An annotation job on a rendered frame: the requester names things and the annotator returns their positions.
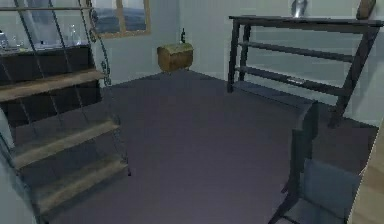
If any clear glass bottle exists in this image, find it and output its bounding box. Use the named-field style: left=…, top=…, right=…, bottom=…
left=69, top=23, right=82, bottom=47

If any dark low cabinet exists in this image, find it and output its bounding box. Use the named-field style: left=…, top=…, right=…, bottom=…
left=0, top=44, right=103, bottom=128

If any grey chair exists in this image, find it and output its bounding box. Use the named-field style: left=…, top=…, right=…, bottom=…
left=268, top=100, right=363, bottom=224

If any brown wooden chest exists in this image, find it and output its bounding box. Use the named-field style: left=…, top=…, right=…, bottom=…
left=156, top=42, right=195, bottom=73

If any pale wooden table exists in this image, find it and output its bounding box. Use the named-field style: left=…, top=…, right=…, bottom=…
left=346, top=123, right=384, bottom=224

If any brown wooden object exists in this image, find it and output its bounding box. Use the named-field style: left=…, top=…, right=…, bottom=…
left=355, top=0, right=377, bottom=21

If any metal frame wooden shelf rack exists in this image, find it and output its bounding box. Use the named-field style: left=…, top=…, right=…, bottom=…
left=0, top=0, right=132, bottom=224

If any dark wooden shelf unit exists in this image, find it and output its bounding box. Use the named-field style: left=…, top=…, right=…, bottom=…
left=226, top=14, right=384, bottom=129

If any wooden framed window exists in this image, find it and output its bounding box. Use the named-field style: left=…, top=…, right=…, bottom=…
left=90, top=0, right=152, bottom=39

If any silver metal vessel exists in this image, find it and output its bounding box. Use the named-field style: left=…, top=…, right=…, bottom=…
left=290, top=0, right=308, bottom=18

